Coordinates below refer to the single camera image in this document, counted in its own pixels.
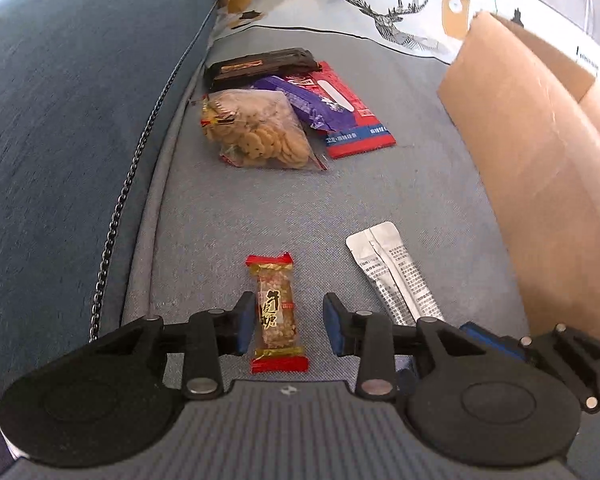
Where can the blue sofa cushion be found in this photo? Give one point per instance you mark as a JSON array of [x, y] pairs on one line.
[[88, 89]]

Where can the purple snack packet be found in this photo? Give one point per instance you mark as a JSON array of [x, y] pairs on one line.
[[316, 111]]

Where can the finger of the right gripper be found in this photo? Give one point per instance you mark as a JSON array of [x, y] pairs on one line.
[[569, 355]]

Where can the clear bag of biscuits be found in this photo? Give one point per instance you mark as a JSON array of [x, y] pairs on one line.
[[257, 129]]

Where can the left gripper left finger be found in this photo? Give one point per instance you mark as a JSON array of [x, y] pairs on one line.
[[118, 395]]

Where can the open cardboard box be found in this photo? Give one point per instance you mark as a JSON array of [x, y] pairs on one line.
[[530, 118]]

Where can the red snack packet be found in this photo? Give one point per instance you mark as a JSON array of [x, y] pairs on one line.
[[352, 110]]

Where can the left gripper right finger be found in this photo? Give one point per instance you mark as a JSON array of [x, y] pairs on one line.
[[467, 393]]

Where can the black snack bar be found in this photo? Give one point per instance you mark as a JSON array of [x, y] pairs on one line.
[[239, 72]]

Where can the silver foil sachet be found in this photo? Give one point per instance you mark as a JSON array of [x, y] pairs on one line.
[[380, 253]]

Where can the red peanut candy bar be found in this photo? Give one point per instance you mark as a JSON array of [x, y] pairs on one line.
[[279, 350]]

